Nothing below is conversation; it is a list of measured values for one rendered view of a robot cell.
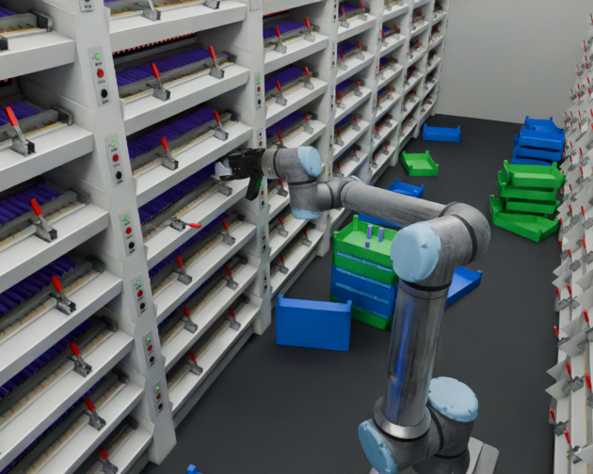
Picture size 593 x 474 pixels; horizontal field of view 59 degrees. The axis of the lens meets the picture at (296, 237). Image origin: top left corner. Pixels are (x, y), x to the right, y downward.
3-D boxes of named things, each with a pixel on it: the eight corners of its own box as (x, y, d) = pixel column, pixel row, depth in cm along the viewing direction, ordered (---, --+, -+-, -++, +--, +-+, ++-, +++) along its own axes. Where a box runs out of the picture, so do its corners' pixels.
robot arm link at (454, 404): (480, 443, 153) (493, 402, 144) (434, 466, 146) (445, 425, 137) (444, 405, 164) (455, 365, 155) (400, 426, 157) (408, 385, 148)
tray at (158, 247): (252, 189, 191) (257, 166, 186) (145, 273, 144) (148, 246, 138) (205, 166, 196) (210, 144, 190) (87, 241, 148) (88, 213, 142)
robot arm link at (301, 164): (312, 181, 154) (307, 147, 151) (275, 183, 160) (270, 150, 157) (325, 175, 162) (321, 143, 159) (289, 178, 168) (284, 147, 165)
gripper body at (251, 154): (236, 149, 171) (268, 145, 165) (244, 173, 175) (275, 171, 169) (224, 156, 165) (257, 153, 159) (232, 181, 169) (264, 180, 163)
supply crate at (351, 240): (416, 248, 225) (418, 231, 221) (396, 270, 210) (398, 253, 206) (354, 229, 239) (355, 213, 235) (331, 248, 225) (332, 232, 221)
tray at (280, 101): (325, 91, 237) (334, 62, 229) (263, 131, 189) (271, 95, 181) (286, 75, 242) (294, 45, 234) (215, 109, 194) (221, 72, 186)
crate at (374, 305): (410, 293, 237) (412, 279, 233) (391, 317, 222) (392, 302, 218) (351, 274, 251) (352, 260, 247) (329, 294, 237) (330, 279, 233)
